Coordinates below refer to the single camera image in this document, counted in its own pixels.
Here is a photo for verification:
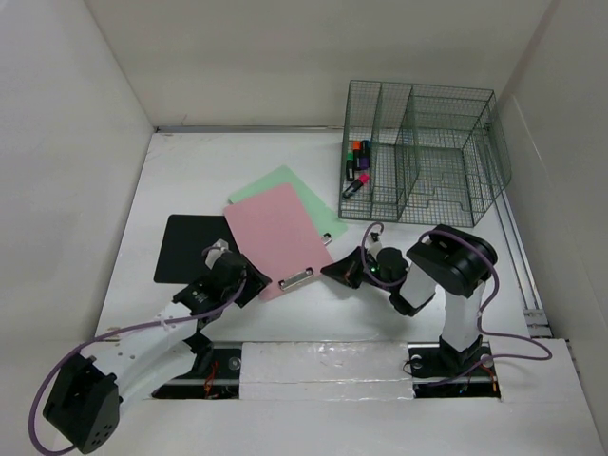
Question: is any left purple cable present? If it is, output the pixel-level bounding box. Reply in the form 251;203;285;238
28;244;248;455

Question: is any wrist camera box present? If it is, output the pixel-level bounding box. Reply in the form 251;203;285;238
366;232;383;260
202;238;229;270

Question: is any black mat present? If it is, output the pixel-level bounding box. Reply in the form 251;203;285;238
153;214;238;285

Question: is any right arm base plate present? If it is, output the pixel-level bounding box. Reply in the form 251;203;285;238
402;344;502;399

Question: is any purple cable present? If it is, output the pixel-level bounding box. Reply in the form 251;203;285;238
360;221;553;386
28;244;248;455

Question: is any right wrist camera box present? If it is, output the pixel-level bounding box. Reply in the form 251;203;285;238
366;232;383;260

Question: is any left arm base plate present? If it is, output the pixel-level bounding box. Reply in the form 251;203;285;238
152;344;242;400

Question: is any orange highlighter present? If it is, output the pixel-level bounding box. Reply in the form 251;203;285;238
352;141;362;158

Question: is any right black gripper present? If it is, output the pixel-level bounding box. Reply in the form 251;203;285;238
321;244;394;292

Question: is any green highlighter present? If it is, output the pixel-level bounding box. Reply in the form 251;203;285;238
346;151;355;182

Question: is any blue highlighter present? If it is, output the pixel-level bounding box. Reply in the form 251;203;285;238
362;140;372;156

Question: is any pink clipboard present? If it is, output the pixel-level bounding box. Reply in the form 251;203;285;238
223;183;333;301

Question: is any purple highlighter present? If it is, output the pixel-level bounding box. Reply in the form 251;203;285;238
358;155;370;171

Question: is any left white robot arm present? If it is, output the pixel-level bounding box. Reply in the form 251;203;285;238
41;246;272;454

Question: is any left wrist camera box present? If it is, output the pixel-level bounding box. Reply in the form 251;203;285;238
202;238;229;270

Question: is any green clipboard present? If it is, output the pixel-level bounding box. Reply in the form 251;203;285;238
228;165;348;239

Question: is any green wire mesh organizer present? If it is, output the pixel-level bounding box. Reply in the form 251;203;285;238
338;80;512;228

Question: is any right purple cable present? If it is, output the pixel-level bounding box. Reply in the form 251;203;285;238
360;221;553;386

